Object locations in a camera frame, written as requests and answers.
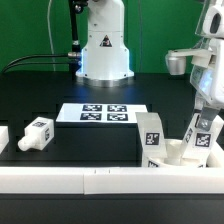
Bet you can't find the black cable lower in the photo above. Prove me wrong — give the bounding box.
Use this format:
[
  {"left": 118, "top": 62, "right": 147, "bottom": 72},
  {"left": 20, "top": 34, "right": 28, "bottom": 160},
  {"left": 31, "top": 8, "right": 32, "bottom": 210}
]
[{"left": 0, "top": 60, "right": 82, "bottom": 76}]

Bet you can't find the white marker sheet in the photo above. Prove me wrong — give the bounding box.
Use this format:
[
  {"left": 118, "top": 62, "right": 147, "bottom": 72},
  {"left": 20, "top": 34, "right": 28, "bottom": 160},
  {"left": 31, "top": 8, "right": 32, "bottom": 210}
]
[{"left": 56, "top": 103, "right": 147, "bottom": 123}]

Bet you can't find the black cable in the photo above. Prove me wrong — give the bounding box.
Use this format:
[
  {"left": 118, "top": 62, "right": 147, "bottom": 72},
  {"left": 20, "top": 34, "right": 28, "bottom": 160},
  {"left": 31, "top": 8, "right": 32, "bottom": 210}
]
[
  {"left": 0, "top": 51, "right": 82, "bottom": 75},
  {"left": 0, "top": 60, "right": 82, "bottom": 76}
]

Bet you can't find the white front fence bar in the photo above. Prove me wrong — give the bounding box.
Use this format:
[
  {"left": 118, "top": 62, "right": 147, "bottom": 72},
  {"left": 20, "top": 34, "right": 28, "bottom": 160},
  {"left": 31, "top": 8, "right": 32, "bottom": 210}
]
[{"left": 0, "top": 167, "right": 224, "bottom": 195}]

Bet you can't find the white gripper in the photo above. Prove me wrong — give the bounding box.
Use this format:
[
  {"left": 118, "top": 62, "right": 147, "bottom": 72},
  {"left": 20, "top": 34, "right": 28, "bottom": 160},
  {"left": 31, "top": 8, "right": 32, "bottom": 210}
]
[{"left": 166, "top": 0, "right": 224, "bottom": 131}]

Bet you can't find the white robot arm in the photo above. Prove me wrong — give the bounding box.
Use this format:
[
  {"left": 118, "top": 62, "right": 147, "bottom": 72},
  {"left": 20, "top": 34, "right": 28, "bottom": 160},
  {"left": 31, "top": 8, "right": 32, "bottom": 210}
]
[{"left": 76, "top": 0, "right": 224, "bottom": 131}]

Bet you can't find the white left fence bar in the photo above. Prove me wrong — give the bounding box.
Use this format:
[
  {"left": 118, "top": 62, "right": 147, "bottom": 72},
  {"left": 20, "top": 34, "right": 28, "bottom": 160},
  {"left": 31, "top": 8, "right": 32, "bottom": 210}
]
[{"left": 0, "top": 126, "right": 9, "bottom": 154}]

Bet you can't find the white thin cable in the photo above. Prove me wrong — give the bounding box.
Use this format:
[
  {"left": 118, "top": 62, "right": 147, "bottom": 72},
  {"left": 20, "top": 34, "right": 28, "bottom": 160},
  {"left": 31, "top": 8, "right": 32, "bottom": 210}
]
[{"left": 46, "top": 0, "right": 57, "bottom": 72}]

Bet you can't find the black cable upper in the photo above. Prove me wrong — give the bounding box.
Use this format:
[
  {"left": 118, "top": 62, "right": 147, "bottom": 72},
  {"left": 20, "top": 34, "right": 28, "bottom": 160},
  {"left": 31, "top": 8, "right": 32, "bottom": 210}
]
[{"left": 0, "top": 51, "right": 82, "bottom": 75}]

